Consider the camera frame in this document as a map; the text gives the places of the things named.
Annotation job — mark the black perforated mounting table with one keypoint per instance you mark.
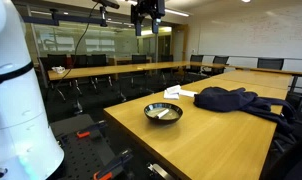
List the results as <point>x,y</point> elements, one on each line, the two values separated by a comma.
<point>81,153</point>

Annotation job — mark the white marker with black cap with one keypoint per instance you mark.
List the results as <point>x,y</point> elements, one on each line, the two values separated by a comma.
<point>163,113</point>

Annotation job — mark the wall whiteboard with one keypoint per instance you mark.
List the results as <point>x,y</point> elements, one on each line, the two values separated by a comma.
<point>257,33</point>

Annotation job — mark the long wooden conference table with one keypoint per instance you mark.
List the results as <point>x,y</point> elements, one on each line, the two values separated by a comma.
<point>124,69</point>

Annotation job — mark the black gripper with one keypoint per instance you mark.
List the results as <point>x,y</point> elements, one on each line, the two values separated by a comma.
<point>151,7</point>

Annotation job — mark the white folded paper stack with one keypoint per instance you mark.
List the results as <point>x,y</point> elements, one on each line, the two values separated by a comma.
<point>172,92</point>

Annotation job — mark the wooden table with metal leg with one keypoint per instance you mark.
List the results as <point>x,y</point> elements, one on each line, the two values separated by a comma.
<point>271,70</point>

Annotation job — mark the silver metal table bracket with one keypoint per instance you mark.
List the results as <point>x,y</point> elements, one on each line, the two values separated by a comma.
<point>159,171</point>

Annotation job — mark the small white teapot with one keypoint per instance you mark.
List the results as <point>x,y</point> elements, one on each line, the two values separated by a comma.
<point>58,69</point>

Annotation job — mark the round ceiling light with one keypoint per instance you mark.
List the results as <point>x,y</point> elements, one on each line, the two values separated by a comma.
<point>246,1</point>

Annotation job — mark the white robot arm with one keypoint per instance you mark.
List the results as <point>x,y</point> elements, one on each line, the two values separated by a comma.
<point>14,110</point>

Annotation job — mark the dark navy jacket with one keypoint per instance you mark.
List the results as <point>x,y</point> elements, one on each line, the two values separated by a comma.
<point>224,99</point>

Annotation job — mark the dark round bowl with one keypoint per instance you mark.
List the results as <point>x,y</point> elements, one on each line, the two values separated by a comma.
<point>151,116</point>

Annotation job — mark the black camera on stand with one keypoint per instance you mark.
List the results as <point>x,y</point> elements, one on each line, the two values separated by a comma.
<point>106,4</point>

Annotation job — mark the flat white paper sheet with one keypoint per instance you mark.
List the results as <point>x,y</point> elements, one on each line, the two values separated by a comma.
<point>188,93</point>

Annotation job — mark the black overhead mounting beam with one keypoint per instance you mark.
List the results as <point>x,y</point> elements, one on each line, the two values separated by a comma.
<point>64,18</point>

